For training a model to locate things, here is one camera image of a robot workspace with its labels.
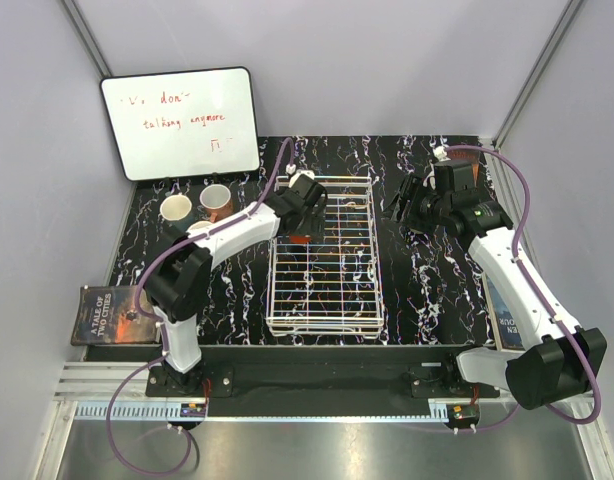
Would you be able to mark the pink mug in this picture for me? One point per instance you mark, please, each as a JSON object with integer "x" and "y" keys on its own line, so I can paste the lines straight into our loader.
{"x": 217, "y": 201}

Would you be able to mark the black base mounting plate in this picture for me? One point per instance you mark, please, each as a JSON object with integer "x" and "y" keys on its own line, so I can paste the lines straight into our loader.
{"x": 379, "y": 377}

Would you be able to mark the white slotted cable duct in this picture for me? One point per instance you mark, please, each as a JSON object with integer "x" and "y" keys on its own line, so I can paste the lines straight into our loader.
{"x": 179, "y": 411}

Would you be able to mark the light blue faceted mug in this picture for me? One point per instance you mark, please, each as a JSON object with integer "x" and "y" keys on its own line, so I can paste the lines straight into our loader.
{"x": 195, "y": 228}

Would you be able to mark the white wire dish rack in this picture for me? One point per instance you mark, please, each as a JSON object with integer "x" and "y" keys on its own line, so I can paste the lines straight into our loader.
{"x": 330, "y": 285}

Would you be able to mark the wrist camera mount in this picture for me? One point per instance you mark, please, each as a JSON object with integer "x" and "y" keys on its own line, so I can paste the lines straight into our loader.
{"x": 439, "y": 155}
{"x": 295, "y": 174}

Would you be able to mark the orange cover book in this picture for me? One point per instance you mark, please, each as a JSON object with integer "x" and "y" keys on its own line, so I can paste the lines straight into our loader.
{"x": 471, "y": 156}

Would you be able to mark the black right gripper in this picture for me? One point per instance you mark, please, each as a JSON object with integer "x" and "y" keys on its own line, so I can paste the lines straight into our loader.
{"x": 413, "y": 192}

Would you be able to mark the orange red mug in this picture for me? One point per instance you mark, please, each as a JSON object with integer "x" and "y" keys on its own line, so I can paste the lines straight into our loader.
{"x": 299, "y": 239}

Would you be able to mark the blue cover book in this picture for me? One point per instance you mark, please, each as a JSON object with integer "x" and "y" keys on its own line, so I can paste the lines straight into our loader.
{"x": 506, "y": 334}

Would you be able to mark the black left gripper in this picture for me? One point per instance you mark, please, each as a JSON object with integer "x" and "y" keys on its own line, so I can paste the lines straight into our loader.
{"x": 308, "y": 227}

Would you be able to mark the white dry-erase board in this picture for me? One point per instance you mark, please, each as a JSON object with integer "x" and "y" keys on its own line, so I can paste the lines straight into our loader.
{"x": 183, "y": 124}

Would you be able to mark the dark Tale of Two Cities book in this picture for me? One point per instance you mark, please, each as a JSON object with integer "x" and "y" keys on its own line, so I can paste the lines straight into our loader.
{"x": 107, "y": 315}

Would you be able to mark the grey blue faceted mug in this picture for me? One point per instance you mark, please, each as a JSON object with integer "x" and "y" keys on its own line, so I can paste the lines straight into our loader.
{"x": 178, "y": 211}

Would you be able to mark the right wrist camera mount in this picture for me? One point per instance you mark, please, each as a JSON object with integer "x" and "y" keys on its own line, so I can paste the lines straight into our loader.
{"x": 439, "y": 155}

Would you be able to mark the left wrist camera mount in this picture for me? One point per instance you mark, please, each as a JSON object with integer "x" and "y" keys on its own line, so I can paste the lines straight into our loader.
{"x": 295, "y": 174}

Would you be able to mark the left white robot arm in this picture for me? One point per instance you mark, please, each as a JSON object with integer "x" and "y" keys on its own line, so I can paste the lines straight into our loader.
{"x": 177, "y": 280}

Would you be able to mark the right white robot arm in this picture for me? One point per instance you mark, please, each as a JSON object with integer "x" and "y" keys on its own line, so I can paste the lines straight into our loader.
{"x": 560, "y": 359}

